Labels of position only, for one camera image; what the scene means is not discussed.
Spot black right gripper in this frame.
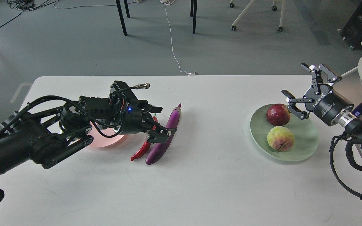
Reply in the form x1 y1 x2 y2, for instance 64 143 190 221
281 63 354 126

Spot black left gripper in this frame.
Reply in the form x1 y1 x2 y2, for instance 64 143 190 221
118 100 178 143

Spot purple eggplant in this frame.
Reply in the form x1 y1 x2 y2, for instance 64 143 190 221
145 103 181 165

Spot red chili pepper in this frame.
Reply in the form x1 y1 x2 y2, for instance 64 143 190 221
130 117 158 162

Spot dark red pomegranate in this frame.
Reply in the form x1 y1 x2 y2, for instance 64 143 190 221
266 104 290 126

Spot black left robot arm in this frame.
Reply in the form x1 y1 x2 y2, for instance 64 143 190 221
0 81 181 202

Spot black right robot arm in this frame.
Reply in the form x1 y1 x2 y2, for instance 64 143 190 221
281 63 362 200

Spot light green plate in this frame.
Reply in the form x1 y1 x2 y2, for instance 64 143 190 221
249 104 319 162

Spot pink plate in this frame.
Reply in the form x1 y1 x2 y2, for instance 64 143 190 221
88 122 125 148

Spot white rolling chair base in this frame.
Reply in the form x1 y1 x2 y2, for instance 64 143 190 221
231 0 287 32

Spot black table legs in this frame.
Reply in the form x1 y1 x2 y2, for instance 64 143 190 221
115 0 198 36

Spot white floor cable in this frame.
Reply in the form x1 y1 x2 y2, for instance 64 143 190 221
160 0 200 76

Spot black floor cables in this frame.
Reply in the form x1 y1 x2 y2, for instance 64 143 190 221
0 0 119 37

